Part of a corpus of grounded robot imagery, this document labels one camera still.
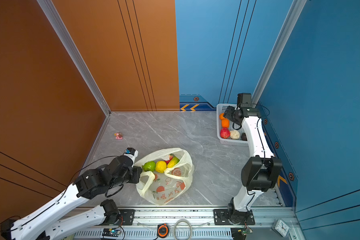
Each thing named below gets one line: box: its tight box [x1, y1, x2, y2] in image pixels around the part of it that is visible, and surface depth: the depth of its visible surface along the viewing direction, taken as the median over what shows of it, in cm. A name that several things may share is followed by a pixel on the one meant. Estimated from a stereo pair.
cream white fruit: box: [230, 129, 240, 140], surface depth 101 cm
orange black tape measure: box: [157, 223, 169, 238], surface depth 69 cm
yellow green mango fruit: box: [167, 156, 180, 169], surface depth 89 cm
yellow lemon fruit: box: [155, 160, 167, 173], surface depth 87 cm
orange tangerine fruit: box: [220, 116, 230, 128], surface depth 108 cm
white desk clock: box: [272, 218, 292, 238], surface depth 70 cm
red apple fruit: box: [219, 127, 231, 139], surface depth 102 cm
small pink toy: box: [114, 132, 123, 140], surface depth 104 cm
